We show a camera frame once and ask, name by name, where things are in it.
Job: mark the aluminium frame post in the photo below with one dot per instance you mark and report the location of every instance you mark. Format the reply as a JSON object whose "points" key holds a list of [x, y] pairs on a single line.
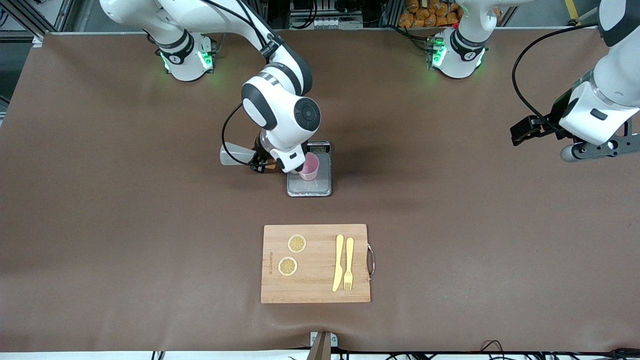
{"points": [[55, 15]]}

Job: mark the yellow lemon slice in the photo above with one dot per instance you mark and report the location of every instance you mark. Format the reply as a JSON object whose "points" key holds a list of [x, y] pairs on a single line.
{"points": [[287, 266], [297, 243]]}

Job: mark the silver digital kitchen scale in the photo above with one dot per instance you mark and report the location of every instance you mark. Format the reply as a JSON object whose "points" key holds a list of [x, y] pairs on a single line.
{"points": [[310, 187]]}

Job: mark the yellow plastic knife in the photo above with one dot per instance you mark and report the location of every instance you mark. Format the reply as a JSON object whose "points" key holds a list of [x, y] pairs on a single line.
{"points": [[339, 260]]}

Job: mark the white empty power strip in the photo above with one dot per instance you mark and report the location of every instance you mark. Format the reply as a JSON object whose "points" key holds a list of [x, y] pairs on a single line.
{"points": [[335, 22]]}

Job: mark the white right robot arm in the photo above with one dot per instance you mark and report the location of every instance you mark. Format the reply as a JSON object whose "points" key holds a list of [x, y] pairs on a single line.
{"points": [[185, 65]]}

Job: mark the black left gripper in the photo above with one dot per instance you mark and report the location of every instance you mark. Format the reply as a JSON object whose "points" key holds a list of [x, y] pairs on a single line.
{"points": [[549, 123]]}

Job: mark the translucent sauce bottle orange cap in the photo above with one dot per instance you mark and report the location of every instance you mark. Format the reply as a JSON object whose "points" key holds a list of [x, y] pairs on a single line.
{"points": [[235, 155]]}

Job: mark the pink plastic cup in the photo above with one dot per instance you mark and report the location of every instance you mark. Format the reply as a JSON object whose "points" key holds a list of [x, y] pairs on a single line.
{"points": [[311, 170]]}

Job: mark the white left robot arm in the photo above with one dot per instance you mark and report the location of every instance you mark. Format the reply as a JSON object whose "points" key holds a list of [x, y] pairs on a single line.
{"points": [[462, 55]]}

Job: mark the wooden cutting board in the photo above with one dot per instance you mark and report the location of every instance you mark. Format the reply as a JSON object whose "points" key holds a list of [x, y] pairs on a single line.
{"points": [[315, 290]]}

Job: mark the orange snack bag pile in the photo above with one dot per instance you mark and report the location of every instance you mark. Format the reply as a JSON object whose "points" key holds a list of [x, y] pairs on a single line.
{"points": [[430, 15]]}

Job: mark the yellow plastic fork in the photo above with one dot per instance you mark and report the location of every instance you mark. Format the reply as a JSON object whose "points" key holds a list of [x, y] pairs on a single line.
{"points": [[349, 255]]}

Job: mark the brown table cover mat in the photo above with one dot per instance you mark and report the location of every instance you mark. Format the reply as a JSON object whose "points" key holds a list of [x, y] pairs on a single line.
{"points": [[150, 300]]}

